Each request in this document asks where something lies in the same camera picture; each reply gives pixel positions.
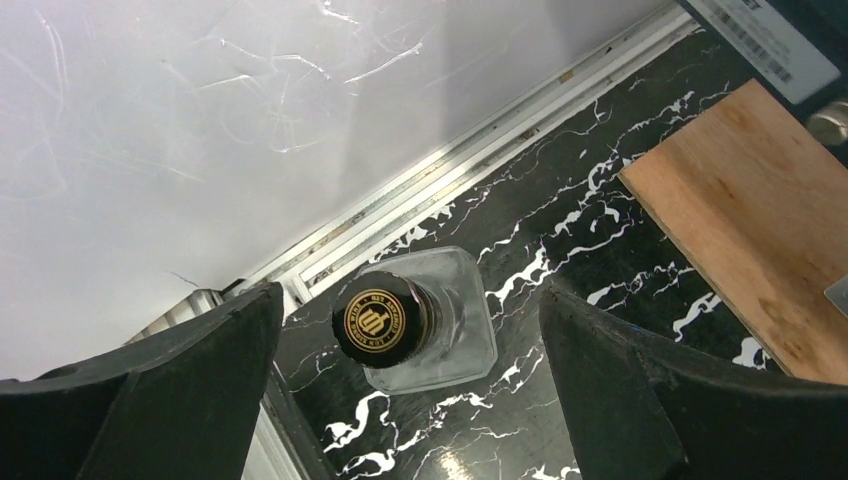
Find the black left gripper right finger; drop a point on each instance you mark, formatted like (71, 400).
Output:
(640, 406)

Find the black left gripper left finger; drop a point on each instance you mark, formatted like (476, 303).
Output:
(180, 404)

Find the clear bottle black cap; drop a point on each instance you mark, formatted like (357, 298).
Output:
(417, 322)

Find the wooden board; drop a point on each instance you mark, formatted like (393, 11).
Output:
(759, 208)

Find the aluminium frame rail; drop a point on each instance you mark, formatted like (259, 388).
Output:
(529, 194)

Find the metal stand post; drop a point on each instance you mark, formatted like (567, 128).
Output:
(829, 124)

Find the grey network switch box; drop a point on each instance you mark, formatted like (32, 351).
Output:
(796, 67)

